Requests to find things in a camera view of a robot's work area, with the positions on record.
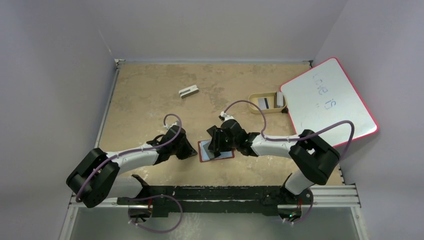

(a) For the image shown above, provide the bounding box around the red card holder wallet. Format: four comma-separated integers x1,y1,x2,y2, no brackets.
197,139,235,163

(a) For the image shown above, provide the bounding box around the black credit card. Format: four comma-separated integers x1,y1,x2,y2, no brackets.
202,140,221,160

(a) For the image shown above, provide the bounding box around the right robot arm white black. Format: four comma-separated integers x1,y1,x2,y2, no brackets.
207,119,340,204

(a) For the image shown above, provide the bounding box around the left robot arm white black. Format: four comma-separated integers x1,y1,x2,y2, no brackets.
65,125,198,208

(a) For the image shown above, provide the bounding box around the loose card in tray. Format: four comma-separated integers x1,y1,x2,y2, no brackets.
257,97,270,111

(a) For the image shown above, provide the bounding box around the white grey card reader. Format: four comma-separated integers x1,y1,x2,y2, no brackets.
178,85,199,99

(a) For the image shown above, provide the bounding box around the stack of white cards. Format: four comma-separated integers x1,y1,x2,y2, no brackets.
274,91,285,108

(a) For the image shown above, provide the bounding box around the beige oval tray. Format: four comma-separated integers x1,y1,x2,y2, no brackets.
248,91,288,114

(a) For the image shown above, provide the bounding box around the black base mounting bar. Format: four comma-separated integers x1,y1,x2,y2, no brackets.
117,182,314,221

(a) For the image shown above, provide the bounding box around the pink-framed whiteboard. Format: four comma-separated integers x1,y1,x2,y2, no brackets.
280,57,379,140

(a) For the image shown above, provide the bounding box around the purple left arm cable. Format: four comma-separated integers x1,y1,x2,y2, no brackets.
75,113,184,234

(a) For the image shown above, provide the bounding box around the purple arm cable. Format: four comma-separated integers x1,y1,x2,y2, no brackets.
219,100,355,226
75,113,184,234

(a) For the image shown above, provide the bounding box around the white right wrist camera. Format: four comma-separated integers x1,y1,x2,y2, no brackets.
218,111,235,122

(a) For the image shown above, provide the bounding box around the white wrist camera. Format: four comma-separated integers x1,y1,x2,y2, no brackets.
164,121,180,130
218,111,235,122

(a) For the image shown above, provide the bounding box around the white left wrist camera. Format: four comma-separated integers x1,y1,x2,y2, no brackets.
164,121,180,130

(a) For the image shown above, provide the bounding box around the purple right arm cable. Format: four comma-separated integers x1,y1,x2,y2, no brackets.
219,100,355,226

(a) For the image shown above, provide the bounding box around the aluminium table frame rail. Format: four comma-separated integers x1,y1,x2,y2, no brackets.
60,62,360,240

